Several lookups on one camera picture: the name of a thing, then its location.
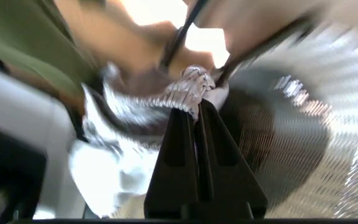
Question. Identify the pale grey shorts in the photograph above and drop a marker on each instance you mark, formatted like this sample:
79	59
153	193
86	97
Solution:
104	174

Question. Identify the white laundry basket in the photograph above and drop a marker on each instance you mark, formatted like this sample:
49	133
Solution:
322	93

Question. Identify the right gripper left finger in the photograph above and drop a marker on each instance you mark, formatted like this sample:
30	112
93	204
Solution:
172	180

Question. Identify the beige curtain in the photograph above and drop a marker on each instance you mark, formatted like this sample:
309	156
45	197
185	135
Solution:
259	18

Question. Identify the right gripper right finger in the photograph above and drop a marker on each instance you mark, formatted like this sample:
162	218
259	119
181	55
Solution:
228	180

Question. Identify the green printed shirt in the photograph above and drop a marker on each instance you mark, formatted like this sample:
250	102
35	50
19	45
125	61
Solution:
26	40

